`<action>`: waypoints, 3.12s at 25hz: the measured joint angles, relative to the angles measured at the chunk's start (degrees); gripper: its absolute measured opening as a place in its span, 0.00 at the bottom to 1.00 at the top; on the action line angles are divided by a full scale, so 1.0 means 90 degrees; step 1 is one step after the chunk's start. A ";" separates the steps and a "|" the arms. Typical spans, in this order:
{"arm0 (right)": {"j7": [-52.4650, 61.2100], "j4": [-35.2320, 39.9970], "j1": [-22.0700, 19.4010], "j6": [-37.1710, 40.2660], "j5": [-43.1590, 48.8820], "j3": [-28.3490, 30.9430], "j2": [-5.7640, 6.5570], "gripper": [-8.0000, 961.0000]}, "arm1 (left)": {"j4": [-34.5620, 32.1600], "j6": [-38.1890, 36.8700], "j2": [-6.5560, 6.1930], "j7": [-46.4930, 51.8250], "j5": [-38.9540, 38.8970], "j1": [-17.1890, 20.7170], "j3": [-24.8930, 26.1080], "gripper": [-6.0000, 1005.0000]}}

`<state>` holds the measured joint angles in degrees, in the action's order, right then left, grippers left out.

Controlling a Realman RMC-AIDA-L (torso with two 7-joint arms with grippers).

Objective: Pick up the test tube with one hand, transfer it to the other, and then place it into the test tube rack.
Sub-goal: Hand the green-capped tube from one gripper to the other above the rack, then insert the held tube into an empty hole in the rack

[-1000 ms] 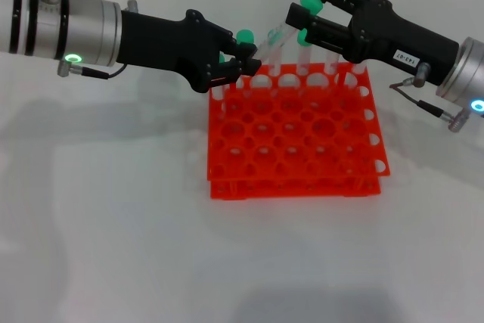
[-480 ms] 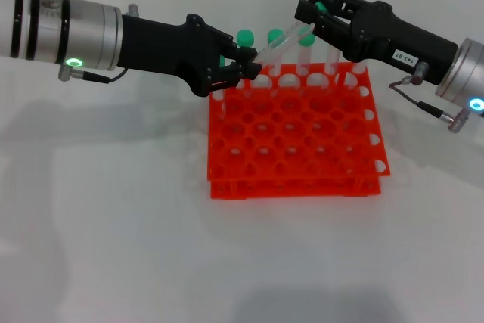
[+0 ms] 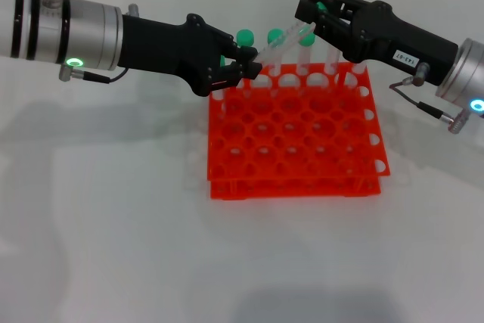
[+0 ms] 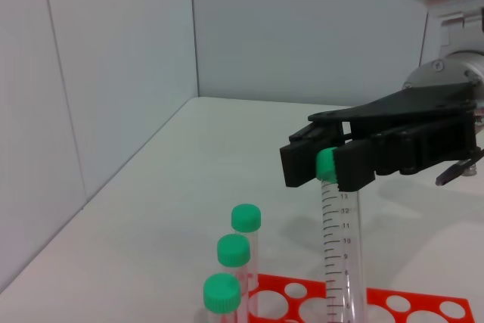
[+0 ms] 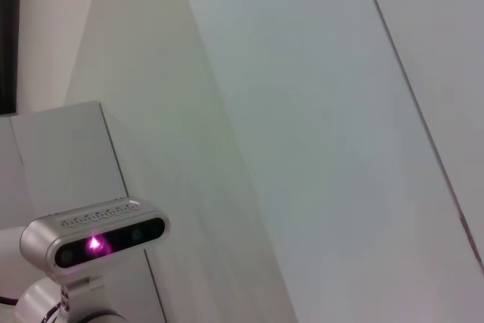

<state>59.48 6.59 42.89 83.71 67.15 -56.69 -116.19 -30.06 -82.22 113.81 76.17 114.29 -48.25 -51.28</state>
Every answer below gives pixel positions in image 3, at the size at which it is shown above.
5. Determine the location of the orange plastic test tube rack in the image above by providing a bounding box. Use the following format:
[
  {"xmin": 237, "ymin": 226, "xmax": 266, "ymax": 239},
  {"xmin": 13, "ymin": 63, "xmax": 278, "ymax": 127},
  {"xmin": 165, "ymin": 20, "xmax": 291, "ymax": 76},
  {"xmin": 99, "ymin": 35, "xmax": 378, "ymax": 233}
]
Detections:
[{"xmin": 206, "ymin": 62, "xmax": 392, "ymax": 201}]

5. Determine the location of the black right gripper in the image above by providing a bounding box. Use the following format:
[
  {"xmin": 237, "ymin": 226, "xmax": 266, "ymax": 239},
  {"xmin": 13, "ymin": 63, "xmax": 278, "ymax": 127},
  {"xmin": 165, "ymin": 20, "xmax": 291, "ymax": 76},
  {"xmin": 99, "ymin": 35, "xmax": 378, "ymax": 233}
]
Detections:
[{"xmin": 293, "ymin": 0, "xmax": 461, "ymax": 88}]

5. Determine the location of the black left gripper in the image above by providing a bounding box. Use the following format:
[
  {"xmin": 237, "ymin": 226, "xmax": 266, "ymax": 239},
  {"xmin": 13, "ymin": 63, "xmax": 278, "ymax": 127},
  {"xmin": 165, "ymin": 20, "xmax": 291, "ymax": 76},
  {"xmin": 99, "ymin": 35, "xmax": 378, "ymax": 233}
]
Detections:
[{"xmin": 116, "ymin": 13, "xmax": 263, "ymax": 97}]

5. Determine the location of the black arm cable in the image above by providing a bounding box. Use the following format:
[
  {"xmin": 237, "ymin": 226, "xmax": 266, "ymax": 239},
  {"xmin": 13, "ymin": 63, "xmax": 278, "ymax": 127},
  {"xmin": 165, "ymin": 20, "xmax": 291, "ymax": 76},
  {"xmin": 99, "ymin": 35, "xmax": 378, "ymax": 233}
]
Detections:
[
  {"xmin": 389, "ymin": 61, "xmax": 470, "ymax": 135},
  {"xmin": 58, "ymin": 64, "xmax": 132, "ymax": 84}
]

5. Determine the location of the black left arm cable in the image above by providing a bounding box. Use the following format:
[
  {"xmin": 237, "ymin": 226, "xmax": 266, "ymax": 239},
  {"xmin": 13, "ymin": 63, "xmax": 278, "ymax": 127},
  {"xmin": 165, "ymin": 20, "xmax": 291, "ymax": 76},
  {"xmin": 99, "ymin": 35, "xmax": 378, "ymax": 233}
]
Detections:
[{"xmin": 58, "ymin": 64, "xmax": 132, "ymax": 84}]

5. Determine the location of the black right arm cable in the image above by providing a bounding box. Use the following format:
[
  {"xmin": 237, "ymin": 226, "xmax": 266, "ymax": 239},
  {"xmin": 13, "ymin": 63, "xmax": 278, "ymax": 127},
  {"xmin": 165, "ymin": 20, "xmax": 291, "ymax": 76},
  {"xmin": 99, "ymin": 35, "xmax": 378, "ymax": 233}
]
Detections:
[{"xmin": 389, "ymin": 61, "xmax": 470, "ymax": 135}]

